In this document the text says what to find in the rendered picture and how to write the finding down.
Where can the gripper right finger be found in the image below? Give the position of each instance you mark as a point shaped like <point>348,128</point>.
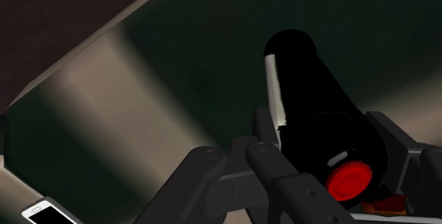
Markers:
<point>411,168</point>

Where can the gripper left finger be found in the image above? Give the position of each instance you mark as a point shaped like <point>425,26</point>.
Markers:
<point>276,168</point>

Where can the black cylinder with red end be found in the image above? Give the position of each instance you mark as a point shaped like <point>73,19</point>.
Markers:
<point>310,112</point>

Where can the white smartphone with black screen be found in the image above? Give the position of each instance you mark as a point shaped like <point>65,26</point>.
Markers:
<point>48,215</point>

